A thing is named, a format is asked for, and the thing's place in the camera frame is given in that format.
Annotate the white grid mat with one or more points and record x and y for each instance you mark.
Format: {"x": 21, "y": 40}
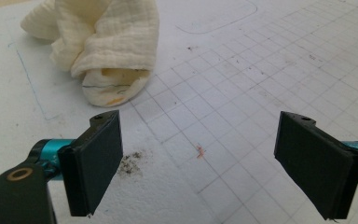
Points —
{"x": 230, "y": 93}

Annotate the cream muslin cloth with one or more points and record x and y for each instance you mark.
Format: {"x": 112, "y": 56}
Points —
{"x": 105, "y": 40}

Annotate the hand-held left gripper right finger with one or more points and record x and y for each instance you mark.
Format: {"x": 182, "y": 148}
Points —
{"x": 313, "y": 161}

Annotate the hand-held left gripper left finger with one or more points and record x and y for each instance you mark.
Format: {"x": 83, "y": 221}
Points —
{"x": 90, "y": 161}

